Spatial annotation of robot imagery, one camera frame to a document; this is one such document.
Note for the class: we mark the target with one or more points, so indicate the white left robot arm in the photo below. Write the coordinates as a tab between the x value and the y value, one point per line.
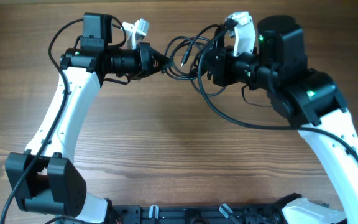
44	178

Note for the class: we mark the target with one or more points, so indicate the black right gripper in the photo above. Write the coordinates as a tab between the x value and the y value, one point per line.
223	71

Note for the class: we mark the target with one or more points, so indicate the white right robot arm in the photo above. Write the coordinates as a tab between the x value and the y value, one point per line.
270	55

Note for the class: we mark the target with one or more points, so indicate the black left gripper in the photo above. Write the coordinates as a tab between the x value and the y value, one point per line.
145	53

